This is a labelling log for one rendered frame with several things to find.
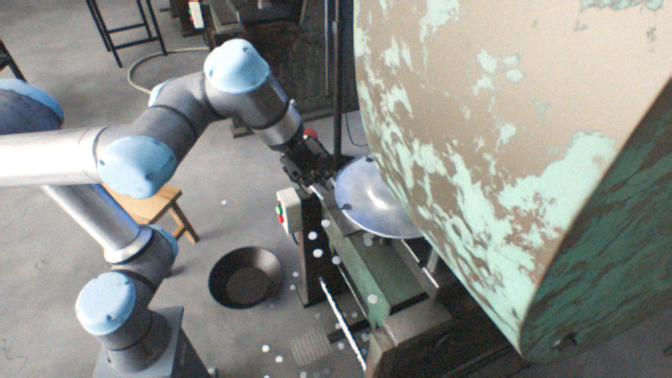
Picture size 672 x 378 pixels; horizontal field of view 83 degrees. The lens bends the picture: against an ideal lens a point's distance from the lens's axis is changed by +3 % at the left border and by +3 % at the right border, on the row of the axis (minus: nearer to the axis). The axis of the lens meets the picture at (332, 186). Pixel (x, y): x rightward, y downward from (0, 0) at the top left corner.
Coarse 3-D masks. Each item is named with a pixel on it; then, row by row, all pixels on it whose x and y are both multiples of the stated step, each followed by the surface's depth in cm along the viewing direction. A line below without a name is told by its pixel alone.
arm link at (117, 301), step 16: (112, 272) 84; (128, 272) 86; (96, 288) 82; (112, 288) 82; (128, 288) 82; (144, 288) 87; (80, 304) 80; (96, 304) 80; (112, 304) 80; (128, 304) 81; (144, 304) 86; (80, 320) 79; (96, 320) 78; (112, 320) 79; (128, 320) 82; (144, 320) 87; (96, 336) 82; (112, 336) 82; (128, 336) 84
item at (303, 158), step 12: (300, 132) 60; (288, 144) 63; (300, 144) 59; (312, 144) 66; (288, 156) 59; (300, 156) 63; (312, 156) 64; (324, 156) 63; (288, 168) 65; (300, 168) 63; (312, 168) 63; (324, 168) 65; (312, 180) 67
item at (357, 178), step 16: (352, 176) 93; (368, 176) 93; (336, 192) 89; (352, 192) 89; (368, 192) 88; (384, 192) 88; (368, 208) 85; (384, 208) 85; (400, 208) 84; (368, 224) 81; (384, 224) 81; (400, 224) 81
